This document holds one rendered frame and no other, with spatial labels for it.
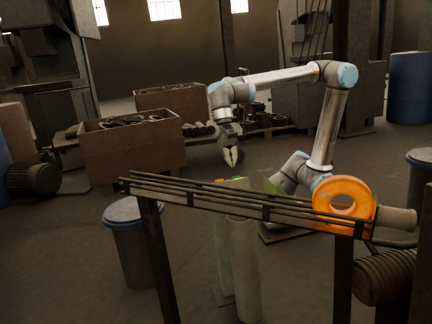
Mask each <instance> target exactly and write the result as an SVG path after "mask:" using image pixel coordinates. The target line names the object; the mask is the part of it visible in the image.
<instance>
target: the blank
mask: <svg viewBox="0 0 432 324"><path fill-rule="evenodd" d="M339 194H346V195H349V196H351V198H353V200H354V203H353V205H352V206H351V207H350V208H349V209H347V210H337V209H335V208H333V207H332V206H331V205H330V200H331V199H332V198H333V197H334V196H336V195H339ZM312 208H313V210H317V211H321V212H329V213H336V214H340V215H347V216H351V217H359V218H363V219H369V218H370V216H371V214H372V212H373V210H374V198H373V196H372V193H371V191H370V189H369V187H368V186H367V185H366V184H365V183H364V182H363V181H362V180H360V179H358V178H356V177H353V176H351V175H333V176H330V177H328V178H326V179H324V180H322V182H320V183H319V184H318V185H317V187H316V188H315V190H314V192H313V195H312ZM316 216H317V217H321V218H325V219H332V220H336V221H343V222H349V223H354V224H355V222H354V221H350V220H343V219H336V218H332V217H325V216H321V215H316ZM323 223H324V222H323ZM324 224H326V225H327V226H330V227H331V228H336V229H340V230H347V229H352V228H349V227H346V226H339V225H335V224H329V223H324Z"/></svg>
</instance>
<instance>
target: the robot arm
mask: <svg viewBox="0 0 432 324"><path fill-rule="evenodd" d="M357 79H358V70H357V68H356V67H355V66H354V65H353V64H349V63H348V62H338V61H335V60H316V61H312V62H309V63H308V64H307V65H306V66H299V67H292V68H288V69H281V70H277V71H270V72H266V73H259V74H255V75H248V76H238V77H235V78H231V77H225V78H223V79H222V80H221V81H220V82H216V83H213V84H211V85H210V86H209V87H208V95H209V99H210V105H211V111H212V114H211V116H213V121H214V122H216V125H218V127H219V130H220V132H219V135H218V136H217V143H218V147H219V150H220V152H221V153H222V155H223V156H224V159H225V160H226V162H227V163H228V165H229V166H230V167H234V166H235V163H236V162H237V157H238V154H239V148H240V145H239V141H238V139H237V137H238V132H237V131H236V129H235V128H234V127H233V126H232V124H231V119H232V118H233V113H232V110H231V104H243V103H249V102H253V101H254V100H255V97H256V91H261V90H265V89H272V88H276V87H282V86H288V85H291V84H297V83H302V82H308V81H309V82H310V83H316V82H327V90H326V93H325V99H324V102H323V107H322V110H321V116H320V119H319V124H318V129H317V133H316V137H315V141H314V146H313V150H312V154H311V157H310V156H308V155H307V154H305V153H303V152H301V151H296V152H295V153H294V154H293V155H292V156H291V158H290V159H289V160H288V161H287V162H286V164H285V165H284V166H283V167H282V169H281V170H280V171H279V172H278V173H277V174H275V175H273V176H271V177H270V178H269V180H270V181H271V182H272V183H273V184H274V185H276V186H277V187H278V188H279V189H281V190H282V191H283V192H284V193H286V194H287V195H290V196H294V193H295V191H296V187H297V186H298V185H299V184H302V185H303V186H304V187H306V188H307V189H308V190H310V191H311V192H312V193H313V192H314V190H315V188H316V187H317V185H318V184H319V183H320V182H322V180H324V179H326V178H328V177H330V176H333V175H332V174H331V171H332V165H331V164H330V160H331V157H332V153H333V150H334V145H335V142H336V138H337V135H338V130H339V126H340V123H341V119H342V115H343V111H344V108H345V104H346V100H347V96H348V92H349V90H350V88H351V87H353V86H354V84H355V83H356V82H357ZM228 146H232V148H231V149H230V150H229V149H228V148H226V147H228ZM230 151H231V153H232V157H231V158H232V160H233V161H232V162H231V158H230Z"/></svg>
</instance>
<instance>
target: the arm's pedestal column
mask: <svg viewBox="0 0 432 324"><path fill-rule="evenodd" d="M256 225H257V233H258V236H259V237H260V238H261V239H262V241H263V242H264V244H265V245H266V246H268V245H271V244H276V243H279V242H283V241H286V240H291V239H295V238H298V237H303V236H306V235H311V234H313V233H318V232H317V231H311V230H306V229H300V228H294V227H290V226H280V227H277V228H273V229H268V228H267V226H266V225H265V224H264V223H263V222H262V221H260V220H256Z"/></svg>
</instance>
